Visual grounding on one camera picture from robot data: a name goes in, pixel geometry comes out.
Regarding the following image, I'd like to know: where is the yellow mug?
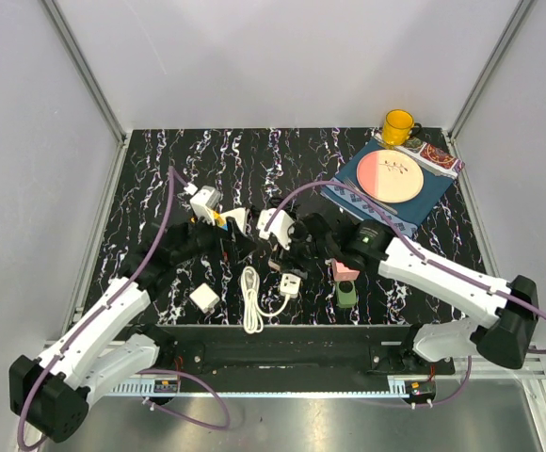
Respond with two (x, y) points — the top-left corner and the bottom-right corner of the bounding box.
(381, 109), (422, 146)

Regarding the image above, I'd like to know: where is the white cube charger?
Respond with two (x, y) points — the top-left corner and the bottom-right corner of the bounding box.
(189, 283), (220, 314)

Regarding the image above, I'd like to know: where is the purple cable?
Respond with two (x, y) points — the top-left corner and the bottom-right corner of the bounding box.
(263, 180), (546, 411)
(16, 165), (232, 449)

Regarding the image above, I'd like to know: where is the silver fork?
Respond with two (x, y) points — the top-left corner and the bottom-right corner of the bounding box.
(343, 178), (398, 216)

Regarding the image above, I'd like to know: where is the green power strip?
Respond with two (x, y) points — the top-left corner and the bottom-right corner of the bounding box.
(335, 281), (358, 309)

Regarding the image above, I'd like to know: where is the pink cube socket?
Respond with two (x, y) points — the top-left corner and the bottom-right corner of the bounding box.
(331, 260), (360, 282)

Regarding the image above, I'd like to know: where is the white triangular power strip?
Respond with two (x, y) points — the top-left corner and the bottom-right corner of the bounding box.
(219, 207), (249, 234)

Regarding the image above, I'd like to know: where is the white rectangular power strip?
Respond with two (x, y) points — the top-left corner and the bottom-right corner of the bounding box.
(269, 261), (302, 299)

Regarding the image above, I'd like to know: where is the yellow cube socket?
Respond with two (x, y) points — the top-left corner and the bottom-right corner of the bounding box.
(212, 212), (224, 227)

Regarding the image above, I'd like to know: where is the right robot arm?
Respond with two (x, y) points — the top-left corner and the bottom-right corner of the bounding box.
(261, 213), (538, 374)

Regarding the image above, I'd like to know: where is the black coiled cable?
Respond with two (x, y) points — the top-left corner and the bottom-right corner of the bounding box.
(244, 201), (283, 220)

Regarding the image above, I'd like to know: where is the white coiled cable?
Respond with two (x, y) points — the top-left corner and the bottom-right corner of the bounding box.
(238, 265), (290, 334)

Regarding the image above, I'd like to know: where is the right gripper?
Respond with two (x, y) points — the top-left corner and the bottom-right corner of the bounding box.
(270, 218), (337, 280)

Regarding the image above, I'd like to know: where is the blue placemat cloth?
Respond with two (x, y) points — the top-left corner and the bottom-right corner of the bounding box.
(321, 139), (453, 237)

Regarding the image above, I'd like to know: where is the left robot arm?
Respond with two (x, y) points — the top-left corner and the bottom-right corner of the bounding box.
(8, 215), (255, 451)

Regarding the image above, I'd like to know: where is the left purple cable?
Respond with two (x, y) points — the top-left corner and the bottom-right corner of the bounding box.
(16, 165), (232, 449)

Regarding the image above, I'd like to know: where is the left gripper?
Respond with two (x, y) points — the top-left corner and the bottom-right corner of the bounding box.
(172, 209), (259, 266)

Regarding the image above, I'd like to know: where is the pink cream plate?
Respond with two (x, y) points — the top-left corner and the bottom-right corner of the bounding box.
(356, 150), (425, 203)

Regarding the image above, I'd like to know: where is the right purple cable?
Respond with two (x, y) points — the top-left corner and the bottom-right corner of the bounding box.
(263, 180), (546, 411)

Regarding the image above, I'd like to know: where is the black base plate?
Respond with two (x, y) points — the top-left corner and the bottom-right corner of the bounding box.
(117, 325), (456, 396)

